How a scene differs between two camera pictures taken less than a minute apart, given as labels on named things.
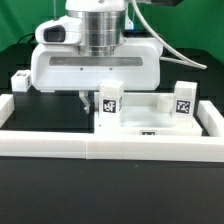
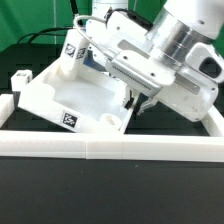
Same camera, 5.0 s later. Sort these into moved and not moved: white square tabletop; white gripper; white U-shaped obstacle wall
Moved: white gripper; white square tabletop
Not moved: white U-shaped obstacle wall
